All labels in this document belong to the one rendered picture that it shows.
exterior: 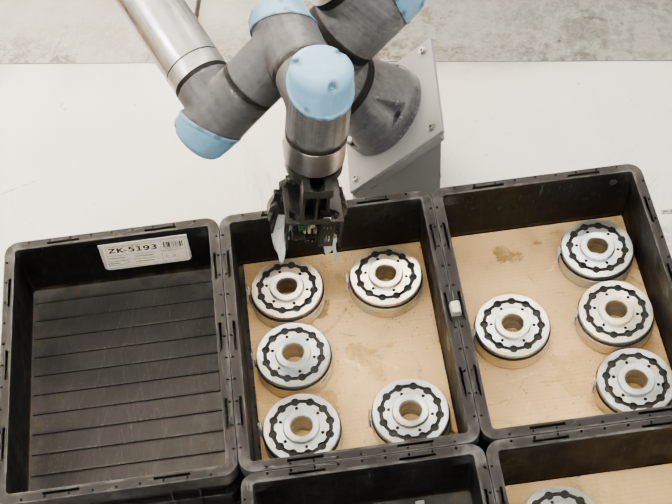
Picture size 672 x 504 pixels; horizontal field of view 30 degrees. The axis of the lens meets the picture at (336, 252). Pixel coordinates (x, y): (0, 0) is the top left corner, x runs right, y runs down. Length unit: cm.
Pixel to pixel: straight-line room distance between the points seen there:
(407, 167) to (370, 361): 35
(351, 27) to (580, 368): 58
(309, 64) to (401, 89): 53
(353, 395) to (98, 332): 38
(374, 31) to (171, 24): 36
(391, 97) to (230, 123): 44
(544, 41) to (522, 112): 113
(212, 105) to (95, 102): 77
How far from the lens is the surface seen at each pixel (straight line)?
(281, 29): 148
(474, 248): 184
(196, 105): 154
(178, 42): 157
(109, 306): 183
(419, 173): 195
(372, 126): 191
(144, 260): 182
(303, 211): 151
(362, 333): 175
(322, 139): 144
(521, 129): 216
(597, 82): 224
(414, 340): 175
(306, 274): 178
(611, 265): 180
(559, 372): 173
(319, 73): 140
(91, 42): 341
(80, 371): 179
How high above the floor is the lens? 232
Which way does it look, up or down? 54 degrees down
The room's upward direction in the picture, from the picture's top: 5 degrees counter-clockwise
